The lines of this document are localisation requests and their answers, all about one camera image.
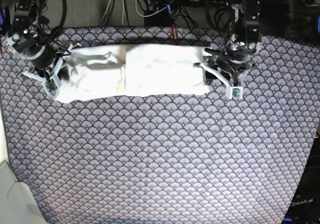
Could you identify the white printed T-shirt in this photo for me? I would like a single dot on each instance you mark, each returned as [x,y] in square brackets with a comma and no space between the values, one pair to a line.
[133,70]

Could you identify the patterned grey table cloth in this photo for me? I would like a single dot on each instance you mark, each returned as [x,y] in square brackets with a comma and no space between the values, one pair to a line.
[168,158]

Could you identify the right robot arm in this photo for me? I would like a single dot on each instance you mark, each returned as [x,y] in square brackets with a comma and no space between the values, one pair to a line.
[28,15]

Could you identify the black OpenArm box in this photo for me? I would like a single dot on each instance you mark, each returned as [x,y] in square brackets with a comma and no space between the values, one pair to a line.
[305,205]

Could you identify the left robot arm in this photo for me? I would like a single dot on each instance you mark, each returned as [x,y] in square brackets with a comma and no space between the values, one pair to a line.
[244,20]

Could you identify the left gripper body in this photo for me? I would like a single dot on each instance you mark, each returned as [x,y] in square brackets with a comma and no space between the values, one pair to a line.
[230,66]

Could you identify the red clamp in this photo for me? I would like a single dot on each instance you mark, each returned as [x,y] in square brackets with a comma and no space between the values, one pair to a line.
[173,33]

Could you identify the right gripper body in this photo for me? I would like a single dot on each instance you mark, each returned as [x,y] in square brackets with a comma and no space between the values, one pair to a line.
[48,63]

